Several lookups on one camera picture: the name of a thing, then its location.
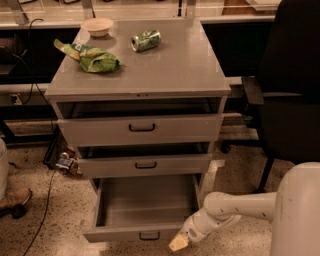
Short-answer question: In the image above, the grey drawer cabinet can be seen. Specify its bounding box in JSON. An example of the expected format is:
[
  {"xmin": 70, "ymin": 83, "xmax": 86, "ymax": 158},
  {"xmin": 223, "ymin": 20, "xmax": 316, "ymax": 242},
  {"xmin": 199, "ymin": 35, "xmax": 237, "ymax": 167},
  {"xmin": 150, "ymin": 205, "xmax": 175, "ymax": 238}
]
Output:
[{"xmin": 44, "ymin": 18, "xmax": 232, "ymax": 188}]

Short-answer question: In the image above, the grey middle drawer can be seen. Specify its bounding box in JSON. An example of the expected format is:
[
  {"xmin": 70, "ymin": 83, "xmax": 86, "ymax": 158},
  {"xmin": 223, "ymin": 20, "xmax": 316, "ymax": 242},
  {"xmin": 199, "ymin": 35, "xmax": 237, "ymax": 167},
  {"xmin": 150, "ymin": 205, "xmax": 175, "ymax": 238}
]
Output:
[{"xmin": 78, "ymin": 142, "xmax": 211, "ymax": 178}]

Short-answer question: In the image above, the black office chair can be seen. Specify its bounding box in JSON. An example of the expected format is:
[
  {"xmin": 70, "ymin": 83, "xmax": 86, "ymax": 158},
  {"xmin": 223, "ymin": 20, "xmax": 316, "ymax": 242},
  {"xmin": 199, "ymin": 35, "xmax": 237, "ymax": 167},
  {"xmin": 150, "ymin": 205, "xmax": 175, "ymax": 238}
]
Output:
[{"xmin": 220, "ymin": 0, "xmax": 320, "ymax": 194}]

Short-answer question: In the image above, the wall power outlet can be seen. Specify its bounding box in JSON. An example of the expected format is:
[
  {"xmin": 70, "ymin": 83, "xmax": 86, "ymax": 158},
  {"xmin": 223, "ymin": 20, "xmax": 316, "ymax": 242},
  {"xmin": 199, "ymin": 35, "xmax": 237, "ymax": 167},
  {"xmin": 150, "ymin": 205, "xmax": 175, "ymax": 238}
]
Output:
[{"xmin": 10, "ymin": 94, "xmax": 22, "ymax": 105}]

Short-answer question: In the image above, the white trouser leg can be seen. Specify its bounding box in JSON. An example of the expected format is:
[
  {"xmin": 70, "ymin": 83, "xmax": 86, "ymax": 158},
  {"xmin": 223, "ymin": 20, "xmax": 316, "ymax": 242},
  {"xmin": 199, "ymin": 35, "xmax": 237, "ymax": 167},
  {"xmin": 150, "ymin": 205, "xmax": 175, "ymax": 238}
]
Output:
[{"xmin": 0, "ymin": 138, "xmax": 9, "ymax": 200}]

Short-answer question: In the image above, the beige bowl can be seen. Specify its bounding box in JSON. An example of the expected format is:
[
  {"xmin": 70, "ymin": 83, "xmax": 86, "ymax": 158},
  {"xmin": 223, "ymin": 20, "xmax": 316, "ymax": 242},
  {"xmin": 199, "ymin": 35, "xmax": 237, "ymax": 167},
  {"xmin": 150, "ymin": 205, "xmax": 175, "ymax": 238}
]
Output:
[{"xmin": 81, "ymin": 18, "xmax": 113, "ymax": 37}]

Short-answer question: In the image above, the green soda can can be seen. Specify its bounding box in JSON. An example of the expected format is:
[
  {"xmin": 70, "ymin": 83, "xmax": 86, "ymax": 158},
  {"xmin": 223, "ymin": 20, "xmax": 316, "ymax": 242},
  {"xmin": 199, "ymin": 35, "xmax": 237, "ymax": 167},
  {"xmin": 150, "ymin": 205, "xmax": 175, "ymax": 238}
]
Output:
[{"xmin": 131, "ymin": 29, "xmax": 161, "ymax": 52}]

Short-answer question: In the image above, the grey top drawer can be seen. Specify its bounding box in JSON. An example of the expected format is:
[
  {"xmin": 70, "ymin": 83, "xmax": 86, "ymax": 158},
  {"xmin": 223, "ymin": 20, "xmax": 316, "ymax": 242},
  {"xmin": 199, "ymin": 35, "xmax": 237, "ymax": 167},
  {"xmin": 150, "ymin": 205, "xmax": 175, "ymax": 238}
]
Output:
[{"xmin": 57, "ymin": 99, "xmax": 222, "ymax": 147}]

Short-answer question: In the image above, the grey bottom drawer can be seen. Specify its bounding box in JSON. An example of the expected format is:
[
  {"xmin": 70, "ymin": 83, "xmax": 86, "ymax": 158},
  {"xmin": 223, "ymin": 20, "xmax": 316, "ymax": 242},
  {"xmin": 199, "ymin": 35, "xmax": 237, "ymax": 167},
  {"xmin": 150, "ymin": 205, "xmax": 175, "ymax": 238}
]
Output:
[{"xmin": 84, "ymin": 174, "xmax": 200, "ymax": 243}]

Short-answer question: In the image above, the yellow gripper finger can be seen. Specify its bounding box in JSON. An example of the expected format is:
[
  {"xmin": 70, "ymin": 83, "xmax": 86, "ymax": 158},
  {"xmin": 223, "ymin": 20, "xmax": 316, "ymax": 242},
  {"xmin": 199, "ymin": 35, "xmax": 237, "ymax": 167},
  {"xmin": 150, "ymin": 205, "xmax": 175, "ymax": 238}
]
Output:
[{"xmin": 169, "ymin": 233, "xmax": 189, "ymax": 252}]

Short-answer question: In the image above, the grey drawer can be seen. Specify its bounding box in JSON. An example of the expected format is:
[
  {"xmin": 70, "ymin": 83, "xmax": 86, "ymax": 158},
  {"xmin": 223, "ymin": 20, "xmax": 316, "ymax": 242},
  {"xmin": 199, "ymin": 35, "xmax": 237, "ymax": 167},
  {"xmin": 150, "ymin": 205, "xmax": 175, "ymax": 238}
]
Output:
[
  {"xmin": 84, "ymin": 174, "xmax": 200, "ymax": 243},
  {"xmin": 57, "ymin": 99, "xmax": 222, "ymax": 147},
  {"xmin": 78, "ymin": 142, "xmax": 211, "ymax": 178}
]

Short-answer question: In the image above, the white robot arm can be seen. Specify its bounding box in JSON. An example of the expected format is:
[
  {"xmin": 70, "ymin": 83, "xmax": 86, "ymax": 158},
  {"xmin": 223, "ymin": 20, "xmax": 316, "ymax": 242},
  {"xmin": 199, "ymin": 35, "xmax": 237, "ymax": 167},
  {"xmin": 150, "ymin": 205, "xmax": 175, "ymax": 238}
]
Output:
[{"xmin": 169, "ymin": 162, "xmax": 320, "ymax": 256}]

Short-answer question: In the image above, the green chip bag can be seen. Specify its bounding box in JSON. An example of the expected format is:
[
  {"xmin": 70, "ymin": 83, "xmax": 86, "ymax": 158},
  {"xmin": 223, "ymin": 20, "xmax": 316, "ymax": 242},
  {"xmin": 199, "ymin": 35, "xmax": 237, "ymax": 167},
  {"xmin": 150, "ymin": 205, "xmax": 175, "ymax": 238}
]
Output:
[{"xmin": 54, "ymin": 39, "xmax": 122, "ymax": 73}]

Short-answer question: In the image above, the small toy pile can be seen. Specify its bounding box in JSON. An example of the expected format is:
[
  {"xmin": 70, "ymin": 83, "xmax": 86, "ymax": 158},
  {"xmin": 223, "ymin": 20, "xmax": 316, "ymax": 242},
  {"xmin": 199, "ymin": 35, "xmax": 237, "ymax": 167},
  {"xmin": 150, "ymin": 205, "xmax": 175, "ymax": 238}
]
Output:
[{"xmin": 55, "ymin": 147, "xmax": 82, "ymax": 176}]

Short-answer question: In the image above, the black power cable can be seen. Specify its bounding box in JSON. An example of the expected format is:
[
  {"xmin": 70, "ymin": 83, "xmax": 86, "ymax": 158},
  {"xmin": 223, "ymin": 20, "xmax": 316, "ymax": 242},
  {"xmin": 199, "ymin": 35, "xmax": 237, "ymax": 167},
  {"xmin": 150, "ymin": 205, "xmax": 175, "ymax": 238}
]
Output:
[{"xmin": 20, "ymin": 18, "xmax": 58, "ymax": 256}]

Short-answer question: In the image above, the brown work boot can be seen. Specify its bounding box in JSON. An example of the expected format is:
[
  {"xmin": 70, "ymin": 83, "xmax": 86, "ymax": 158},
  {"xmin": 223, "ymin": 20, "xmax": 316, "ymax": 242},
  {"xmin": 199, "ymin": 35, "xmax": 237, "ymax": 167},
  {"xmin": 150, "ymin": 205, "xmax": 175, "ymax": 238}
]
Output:
[{"xmin": 0, "ymin": 188, "xmax": 32, "ymax": 219}]

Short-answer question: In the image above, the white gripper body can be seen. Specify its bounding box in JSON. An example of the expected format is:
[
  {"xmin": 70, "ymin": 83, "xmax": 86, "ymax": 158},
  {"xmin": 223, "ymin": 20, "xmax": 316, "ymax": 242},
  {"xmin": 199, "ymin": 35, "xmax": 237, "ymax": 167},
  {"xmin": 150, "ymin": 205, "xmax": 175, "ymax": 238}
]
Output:
[{"xmin": 181, "ymin": 208, "xmax": 241, "ymax": 243}]

